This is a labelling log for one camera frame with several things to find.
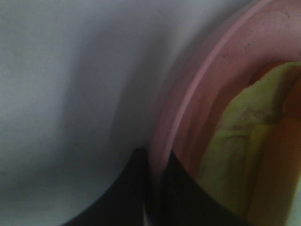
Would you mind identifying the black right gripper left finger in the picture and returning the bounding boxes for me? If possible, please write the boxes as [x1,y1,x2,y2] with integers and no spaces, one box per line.
[60,147,151,226]

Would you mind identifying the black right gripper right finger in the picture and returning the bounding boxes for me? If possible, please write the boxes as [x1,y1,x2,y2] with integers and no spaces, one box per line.
[150,153,248,226]

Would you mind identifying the white bread sandwich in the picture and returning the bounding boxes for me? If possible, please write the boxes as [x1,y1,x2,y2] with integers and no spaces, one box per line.
[197,61,301,226]

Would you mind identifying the pink round plate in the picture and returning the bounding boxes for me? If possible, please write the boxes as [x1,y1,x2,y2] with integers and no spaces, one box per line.
[149,0,301,181]

